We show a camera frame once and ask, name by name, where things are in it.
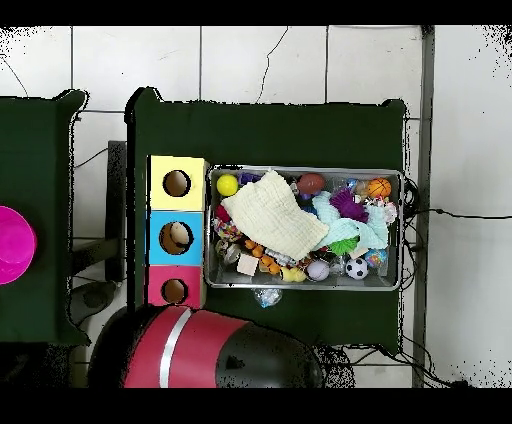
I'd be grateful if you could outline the black metal stand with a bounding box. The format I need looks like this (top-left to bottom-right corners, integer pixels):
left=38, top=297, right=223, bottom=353
left=71, top=139, right=128, bottom=283

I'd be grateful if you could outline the black floor cable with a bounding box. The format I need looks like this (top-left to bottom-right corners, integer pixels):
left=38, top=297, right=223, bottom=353
left=403, top=207, right=512, bottom=220

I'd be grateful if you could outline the yellow rubber duck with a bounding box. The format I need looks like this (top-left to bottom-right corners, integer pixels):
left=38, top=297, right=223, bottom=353
left=279, top=266, right=307, bottom=284

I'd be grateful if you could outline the yellow ball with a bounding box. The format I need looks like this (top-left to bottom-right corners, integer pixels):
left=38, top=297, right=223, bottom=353
left=216, top=174, right=240, bottom=198

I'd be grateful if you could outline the black and white soccer ball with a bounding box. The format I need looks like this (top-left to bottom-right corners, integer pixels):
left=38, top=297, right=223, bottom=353
left=345, top=257, right=370, bottom=280

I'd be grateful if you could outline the grey metal post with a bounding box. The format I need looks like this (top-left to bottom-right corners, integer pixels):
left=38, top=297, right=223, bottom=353
left=412, top=25, right=436, bottom=388

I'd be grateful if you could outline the clear plastic bottle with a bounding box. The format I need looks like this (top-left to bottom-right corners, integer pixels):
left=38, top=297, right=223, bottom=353
left=252, top=287, right=284, bottom=309

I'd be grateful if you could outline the cream waffle cloth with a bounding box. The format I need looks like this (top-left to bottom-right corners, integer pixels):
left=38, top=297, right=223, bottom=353
left=220, top=169, right=330, bottom=262

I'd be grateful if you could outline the wooden box with three holes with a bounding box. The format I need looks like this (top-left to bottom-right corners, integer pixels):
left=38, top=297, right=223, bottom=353
left=144, top=154, right=210, bottom=311

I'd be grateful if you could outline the mint green waffle cloth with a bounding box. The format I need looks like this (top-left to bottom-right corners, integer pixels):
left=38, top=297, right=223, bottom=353
left=311, top=190, right=390, bottom=251

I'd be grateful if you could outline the dark green table cloth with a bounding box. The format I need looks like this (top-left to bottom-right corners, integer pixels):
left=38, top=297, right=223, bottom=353
left=0, top=89, right=92, bottom=347
left=124, top=86, right=410, bottom=355

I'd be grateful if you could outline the orange toy basketball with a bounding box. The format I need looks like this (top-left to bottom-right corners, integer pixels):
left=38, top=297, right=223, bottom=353
left=366, top=177, right=393, bottom=200

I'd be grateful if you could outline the brown toy football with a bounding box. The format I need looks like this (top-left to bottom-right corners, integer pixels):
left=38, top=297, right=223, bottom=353
left=296, top=172, right=327, bottom=196

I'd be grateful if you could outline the purple spiky monster toy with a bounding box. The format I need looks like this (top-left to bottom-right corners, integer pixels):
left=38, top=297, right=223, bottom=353
left=329, top=187, right=370, bottom=224

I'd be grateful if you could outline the small wooden block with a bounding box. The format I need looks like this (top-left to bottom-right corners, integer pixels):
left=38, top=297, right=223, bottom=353
left=235, top=253, right=260, bottom=277

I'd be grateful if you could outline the clear mesh bin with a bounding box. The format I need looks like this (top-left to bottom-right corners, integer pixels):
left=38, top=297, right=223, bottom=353
left=205, top=165, right=404, bottom=292

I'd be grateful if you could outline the white toy baseball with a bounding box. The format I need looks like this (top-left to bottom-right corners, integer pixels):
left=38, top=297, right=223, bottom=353
left=305, top=260, right=331, bottom=282

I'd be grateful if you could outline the magenta round object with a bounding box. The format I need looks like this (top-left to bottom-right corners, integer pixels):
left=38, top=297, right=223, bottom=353
left=0, top=205, right=39, bottom=286

